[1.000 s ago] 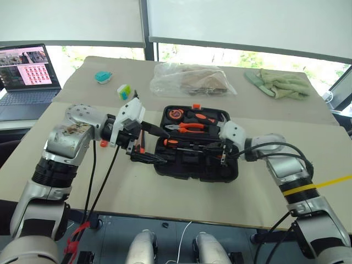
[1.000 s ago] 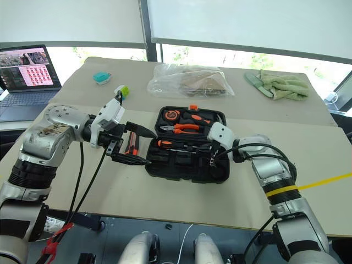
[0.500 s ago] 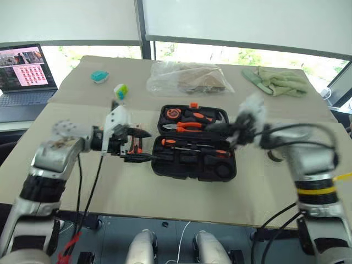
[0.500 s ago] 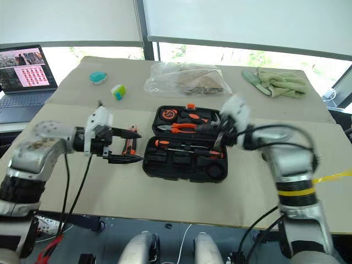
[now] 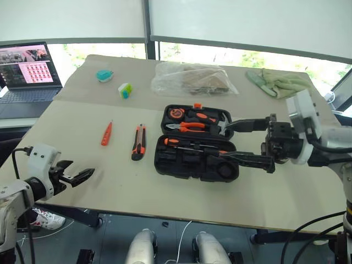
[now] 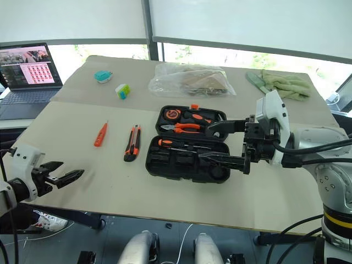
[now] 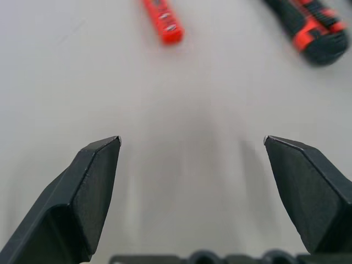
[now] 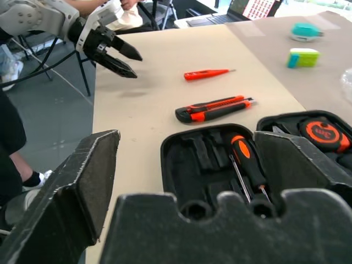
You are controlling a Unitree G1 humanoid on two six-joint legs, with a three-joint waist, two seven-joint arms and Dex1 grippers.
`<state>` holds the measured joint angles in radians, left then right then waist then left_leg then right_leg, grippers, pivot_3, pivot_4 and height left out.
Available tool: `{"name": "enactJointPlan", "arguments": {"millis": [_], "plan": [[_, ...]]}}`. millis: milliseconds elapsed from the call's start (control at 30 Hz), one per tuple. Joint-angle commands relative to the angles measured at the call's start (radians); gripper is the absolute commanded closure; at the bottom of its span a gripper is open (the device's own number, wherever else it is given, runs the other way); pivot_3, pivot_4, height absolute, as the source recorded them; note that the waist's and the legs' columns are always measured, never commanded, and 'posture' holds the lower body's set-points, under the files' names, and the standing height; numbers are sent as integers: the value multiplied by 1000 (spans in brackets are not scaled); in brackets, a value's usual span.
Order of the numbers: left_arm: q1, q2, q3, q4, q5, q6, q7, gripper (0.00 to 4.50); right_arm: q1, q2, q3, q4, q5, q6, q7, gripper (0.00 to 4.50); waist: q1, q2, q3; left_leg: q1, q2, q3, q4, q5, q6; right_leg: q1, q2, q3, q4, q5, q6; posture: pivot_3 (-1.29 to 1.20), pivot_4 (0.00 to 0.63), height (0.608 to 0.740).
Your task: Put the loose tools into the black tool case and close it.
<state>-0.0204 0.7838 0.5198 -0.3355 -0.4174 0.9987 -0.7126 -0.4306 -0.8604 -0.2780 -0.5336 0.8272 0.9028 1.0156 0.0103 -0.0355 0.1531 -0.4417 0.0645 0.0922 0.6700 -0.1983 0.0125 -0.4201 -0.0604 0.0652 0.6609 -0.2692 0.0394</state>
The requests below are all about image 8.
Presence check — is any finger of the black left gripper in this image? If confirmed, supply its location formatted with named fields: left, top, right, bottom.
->
left=95, top=51, right=138, bottom=80
left=109, top=35, right=144, bottom=62

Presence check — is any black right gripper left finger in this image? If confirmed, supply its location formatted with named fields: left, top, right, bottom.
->
left=0, top=129, right=121, bottom=264

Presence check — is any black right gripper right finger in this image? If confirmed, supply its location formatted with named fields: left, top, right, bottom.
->
left=252, top=131, right=352, bottom=206

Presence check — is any black tool case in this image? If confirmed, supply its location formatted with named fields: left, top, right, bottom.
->
left=160, top=109, right=352, bottom=219

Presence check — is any beige cloth bag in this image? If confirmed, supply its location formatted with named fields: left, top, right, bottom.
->
left=114, top=4, right=144, bottom=31

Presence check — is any black orange tape measure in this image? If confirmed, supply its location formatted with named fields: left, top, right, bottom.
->
left=299, top=118, right=352, bottom=154

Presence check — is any thin metal screwdriver shaft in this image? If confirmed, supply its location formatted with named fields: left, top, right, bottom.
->
left=229, top=154, right=252, bottom=204

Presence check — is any person in black clothes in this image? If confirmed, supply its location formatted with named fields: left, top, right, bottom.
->
left=0, top=90, right=53, bottom=210

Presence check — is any orange tester pen screwdriver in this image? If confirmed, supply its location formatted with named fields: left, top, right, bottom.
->
left=184, top=68, right=237, bottom=81

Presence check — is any white sneaker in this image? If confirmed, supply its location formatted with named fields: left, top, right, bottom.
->
left=0, top=60, right=25, bottom=92

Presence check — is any clear plastic bag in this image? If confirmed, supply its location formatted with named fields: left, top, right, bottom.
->
left=340, top=68, right=352, bottom=105

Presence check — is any black laptop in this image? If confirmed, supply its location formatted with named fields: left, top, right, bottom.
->
left=185, top=0, right=282, bottom=28

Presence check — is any orange black utility knife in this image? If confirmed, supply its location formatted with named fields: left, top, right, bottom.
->
left=175, top=95, right=258, bottom=124

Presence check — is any green white small box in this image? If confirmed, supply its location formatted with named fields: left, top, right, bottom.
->
left=287, top=48, right=322, bottom=69

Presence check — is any teal white tape dispenser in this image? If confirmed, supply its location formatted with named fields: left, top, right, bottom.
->
left=289, top=23, right=325, bottom=42

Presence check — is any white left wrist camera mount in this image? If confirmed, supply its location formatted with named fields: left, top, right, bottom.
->
left=75, top=4, right=123, bottom=53

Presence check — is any black chair frame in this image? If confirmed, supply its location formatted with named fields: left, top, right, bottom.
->
left=16, top=34, right=92, bottom=97

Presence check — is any orange black handled screwdriver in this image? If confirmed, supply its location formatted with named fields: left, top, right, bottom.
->
left=229, top=134, right=273, bottom=203

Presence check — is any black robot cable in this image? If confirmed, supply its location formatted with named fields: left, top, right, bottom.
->
left=0, top=51, right=79, bottom=89

